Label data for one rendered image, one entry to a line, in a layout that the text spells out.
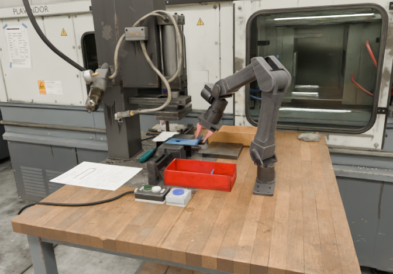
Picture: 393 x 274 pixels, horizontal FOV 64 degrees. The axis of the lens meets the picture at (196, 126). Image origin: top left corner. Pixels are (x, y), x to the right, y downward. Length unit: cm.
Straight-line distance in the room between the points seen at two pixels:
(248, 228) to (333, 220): 25
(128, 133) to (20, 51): 155
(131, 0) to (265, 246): 100
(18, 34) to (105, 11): 147
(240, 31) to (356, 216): 124
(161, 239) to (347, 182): 131
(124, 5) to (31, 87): 159
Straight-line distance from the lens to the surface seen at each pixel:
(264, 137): 111
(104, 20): 140
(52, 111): 265
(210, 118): 128
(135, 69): 134
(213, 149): 148
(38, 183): 302
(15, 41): 282
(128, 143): 144
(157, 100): 134
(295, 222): 99
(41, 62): 266
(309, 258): 87
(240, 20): 183
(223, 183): 112
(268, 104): 107
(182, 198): 103
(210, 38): 193
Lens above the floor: 142
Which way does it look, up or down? 16 degrees down
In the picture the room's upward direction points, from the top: 2 degrees counter-clockwise
